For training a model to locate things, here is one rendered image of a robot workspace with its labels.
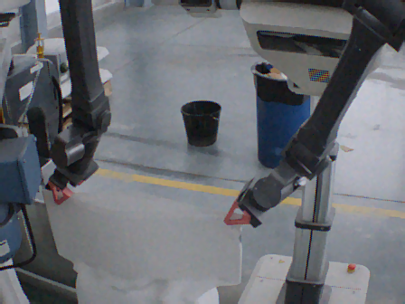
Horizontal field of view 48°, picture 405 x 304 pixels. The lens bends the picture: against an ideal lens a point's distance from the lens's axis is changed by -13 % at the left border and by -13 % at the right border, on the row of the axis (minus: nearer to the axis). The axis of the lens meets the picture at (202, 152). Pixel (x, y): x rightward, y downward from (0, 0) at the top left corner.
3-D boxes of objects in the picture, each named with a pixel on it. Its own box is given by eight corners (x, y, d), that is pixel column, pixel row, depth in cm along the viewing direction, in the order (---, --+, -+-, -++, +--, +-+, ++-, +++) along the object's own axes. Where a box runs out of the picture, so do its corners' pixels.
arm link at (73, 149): (113, 109, 105) (84, 95, 108) (78, 127, 96) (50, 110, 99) (105, 157, 111) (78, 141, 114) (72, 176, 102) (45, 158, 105)
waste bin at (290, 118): (323, 146, 367) (325, 61, 338) (312, 179, 325) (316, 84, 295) (261, 137, 383) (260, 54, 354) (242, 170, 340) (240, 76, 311)
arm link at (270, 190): (334, 157, 94) (302, 128, 96) (315, 173, 84) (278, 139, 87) (300, 202, 100) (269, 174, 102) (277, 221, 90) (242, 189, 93)
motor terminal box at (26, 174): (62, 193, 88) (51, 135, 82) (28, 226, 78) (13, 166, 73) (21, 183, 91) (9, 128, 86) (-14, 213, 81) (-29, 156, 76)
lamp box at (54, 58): (69, 80, 130) (66, 49, 126) (60, 86, 127) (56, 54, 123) (48, 80, 133) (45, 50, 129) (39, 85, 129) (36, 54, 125)
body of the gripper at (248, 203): (234, 205, 99) (261, 186, 95) (249, 180, 108) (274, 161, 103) (256, 228, 100) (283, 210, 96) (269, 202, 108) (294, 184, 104)
